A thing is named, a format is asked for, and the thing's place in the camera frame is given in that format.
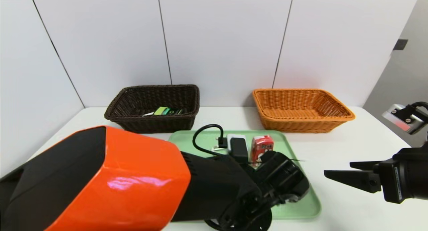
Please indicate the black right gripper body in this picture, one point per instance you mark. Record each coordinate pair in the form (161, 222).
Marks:
(390, 182)

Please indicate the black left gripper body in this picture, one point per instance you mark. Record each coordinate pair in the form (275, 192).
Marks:
(224, 152)

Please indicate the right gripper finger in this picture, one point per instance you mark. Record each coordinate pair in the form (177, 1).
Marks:
(366, 165)
(359, 180)

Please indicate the black pump bottle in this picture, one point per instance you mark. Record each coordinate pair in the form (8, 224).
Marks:
(170, 111)

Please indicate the white pen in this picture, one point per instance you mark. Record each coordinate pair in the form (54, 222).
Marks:
(148, 114)

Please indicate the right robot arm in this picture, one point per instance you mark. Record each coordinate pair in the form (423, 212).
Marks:
(418, 177)

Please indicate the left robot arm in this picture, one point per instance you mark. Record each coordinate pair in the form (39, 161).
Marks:
(117, 177)

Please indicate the orange wicker basket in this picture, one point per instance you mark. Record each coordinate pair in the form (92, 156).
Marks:
(301, 125)

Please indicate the dark brown wicker basket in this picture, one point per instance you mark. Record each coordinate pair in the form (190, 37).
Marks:
(140, 124)

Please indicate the red cartoon milk carton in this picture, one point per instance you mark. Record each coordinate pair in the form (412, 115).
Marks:
(262, 147)

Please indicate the light green plastic tray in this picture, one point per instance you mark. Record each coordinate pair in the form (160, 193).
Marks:
(311, 204)

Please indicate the dark square wall fixture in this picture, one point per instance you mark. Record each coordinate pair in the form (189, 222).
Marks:
(401, 44)

